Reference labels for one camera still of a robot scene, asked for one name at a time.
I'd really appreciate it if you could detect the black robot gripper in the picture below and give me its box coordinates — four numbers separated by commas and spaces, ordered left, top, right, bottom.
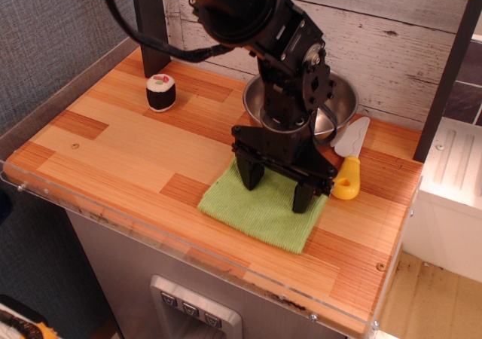
231, 118, 337, 213

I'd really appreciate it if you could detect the green towel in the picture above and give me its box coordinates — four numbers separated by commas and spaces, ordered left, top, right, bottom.
198, 159, 328, 254

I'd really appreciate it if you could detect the yellow handled toy knife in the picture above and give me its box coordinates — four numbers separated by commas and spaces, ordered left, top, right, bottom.
331, 117, 371, 200

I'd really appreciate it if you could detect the stainless steel bowl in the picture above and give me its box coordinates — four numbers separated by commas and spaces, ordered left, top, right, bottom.
243, 72, 358, 139

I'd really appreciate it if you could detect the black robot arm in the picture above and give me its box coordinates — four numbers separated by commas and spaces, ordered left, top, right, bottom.
191, 0, 337, 213

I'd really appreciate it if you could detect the toy sushi roll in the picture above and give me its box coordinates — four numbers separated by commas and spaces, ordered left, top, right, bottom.
146, 74, 176, 112

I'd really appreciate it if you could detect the clear acrylic table edge guard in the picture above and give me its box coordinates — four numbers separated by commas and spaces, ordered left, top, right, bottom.
4, 149, 423, 338

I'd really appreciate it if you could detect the silver dispenser button panel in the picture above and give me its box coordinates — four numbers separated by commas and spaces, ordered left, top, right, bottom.
150, 275, 243, 338

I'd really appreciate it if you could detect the silver toy fridge cabinet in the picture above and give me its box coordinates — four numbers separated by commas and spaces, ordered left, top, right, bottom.
68, 212, 343, 338

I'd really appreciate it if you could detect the white toy sink unit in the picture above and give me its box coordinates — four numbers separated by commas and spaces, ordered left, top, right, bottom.
403, 118, 481, 281

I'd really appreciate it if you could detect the orange object bottom left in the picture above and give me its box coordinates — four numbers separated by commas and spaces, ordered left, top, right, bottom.
20, 323, 59, 339

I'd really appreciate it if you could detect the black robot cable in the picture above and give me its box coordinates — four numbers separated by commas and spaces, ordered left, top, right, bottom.
98, 0, 238, 64

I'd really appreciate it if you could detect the dark right shelf post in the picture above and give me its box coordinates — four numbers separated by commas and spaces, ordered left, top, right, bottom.
413, 0, 481, 163

